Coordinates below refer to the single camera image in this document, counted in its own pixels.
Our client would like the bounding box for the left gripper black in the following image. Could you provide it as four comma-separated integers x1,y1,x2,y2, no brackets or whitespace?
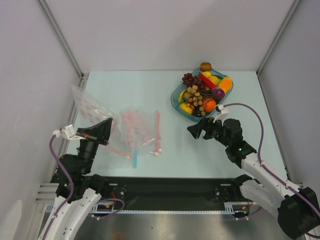
76,117,114,173

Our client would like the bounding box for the clear zip bag pink zipper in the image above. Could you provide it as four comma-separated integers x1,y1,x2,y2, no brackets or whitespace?
71,85,132,159

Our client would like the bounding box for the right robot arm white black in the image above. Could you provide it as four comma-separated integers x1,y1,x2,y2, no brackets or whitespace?
187,117,320,240

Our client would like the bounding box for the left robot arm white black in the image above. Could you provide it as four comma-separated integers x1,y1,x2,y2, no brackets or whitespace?
38,117,113,240

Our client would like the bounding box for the teal plastic food tray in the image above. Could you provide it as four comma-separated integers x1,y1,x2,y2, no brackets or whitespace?
170,67,234,122

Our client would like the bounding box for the pink dotted zip bag stack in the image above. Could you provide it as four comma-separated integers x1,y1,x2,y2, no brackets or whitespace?
120,106,162,157

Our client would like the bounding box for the blue zipper bag strip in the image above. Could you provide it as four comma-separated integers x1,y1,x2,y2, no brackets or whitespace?
132,148,138,169

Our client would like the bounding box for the orange fruit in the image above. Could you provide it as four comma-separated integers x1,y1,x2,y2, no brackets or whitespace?
201,98,217,113

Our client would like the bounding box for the brown longan bunch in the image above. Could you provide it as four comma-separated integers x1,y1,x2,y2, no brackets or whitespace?
184,85,206,117

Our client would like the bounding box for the red chili pepper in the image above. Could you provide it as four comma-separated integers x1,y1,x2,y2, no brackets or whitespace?
198,72,216,89

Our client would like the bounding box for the yellow lemon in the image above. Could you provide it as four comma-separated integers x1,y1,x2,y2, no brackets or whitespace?
202,71,219,86

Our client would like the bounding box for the orange mango piece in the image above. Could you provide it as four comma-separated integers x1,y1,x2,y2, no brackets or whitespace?
218,76,233,94

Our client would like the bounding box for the dark red grape bunch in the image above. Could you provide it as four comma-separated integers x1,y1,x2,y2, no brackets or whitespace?
181,73,206,91

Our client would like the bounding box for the brown kiwi fruit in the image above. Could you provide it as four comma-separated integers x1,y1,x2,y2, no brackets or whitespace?
199,62,212,72

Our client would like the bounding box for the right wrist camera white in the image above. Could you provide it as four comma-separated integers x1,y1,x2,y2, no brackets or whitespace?
213,104,229,123

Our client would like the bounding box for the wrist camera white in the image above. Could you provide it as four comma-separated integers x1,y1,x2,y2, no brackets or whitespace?
52,124,81,141
213,104,229,123

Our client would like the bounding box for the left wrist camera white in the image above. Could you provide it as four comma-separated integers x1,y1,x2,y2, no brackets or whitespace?
52,124,81,141

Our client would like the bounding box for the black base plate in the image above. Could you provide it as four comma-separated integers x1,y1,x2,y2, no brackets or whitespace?
102,175,250,212

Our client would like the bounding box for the aluminium front rail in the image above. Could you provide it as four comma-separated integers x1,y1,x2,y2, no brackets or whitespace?
35,183,59,203

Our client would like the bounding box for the white slotted cable duct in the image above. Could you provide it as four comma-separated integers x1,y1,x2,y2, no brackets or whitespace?
46,201,255,215

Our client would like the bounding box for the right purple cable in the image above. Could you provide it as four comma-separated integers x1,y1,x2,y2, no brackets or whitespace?
224,102,320,239

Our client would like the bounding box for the left aluminium frame post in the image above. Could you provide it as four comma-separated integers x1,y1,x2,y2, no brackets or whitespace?
36,0,84,79

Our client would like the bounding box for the aluminium frame post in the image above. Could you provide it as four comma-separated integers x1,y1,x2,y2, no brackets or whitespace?
256,0,302,76
36,0,84,79

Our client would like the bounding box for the right aluminium frame post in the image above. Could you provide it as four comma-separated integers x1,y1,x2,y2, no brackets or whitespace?
256,0,302,76

